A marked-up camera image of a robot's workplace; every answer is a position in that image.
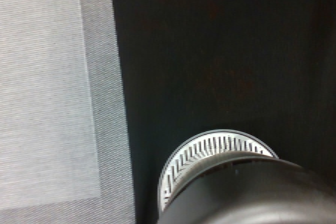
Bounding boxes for grey woven placemat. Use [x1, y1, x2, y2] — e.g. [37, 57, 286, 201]
[0, 0, 135, 224]

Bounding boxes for grey coffee machine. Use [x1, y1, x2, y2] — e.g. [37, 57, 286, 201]
[157, 129, 336, 224]

